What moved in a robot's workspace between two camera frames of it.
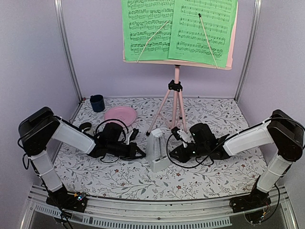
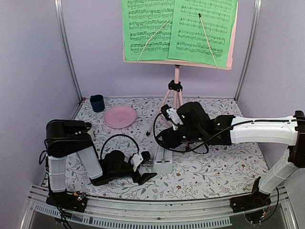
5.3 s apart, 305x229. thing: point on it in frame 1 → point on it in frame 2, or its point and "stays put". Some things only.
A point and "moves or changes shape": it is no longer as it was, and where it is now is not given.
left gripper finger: x=134 y=149 → x=145 y=176
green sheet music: x=201 y=31 stays put
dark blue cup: x=97 y=101 stays put
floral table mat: x=158 y=148 stays put
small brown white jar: x=86 y=126 stays put
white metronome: x=157 y=156 moves or changes shape
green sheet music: x=147 y=27 stays put
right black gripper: x=182 y=157 → x=168 y=141
